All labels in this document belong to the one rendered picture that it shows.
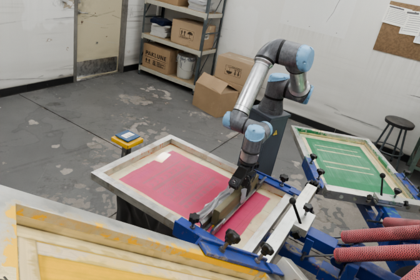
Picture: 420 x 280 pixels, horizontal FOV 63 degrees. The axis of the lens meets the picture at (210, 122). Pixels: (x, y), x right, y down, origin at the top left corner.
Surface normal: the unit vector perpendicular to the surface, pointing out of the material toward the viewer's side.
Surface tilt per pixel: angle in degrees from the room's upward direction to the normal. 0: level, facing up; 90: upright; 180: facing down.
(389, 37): 90
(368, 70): 90
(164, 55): 90
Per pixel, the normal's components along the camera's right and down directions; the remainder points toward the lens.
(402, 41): -0.52, 0.27
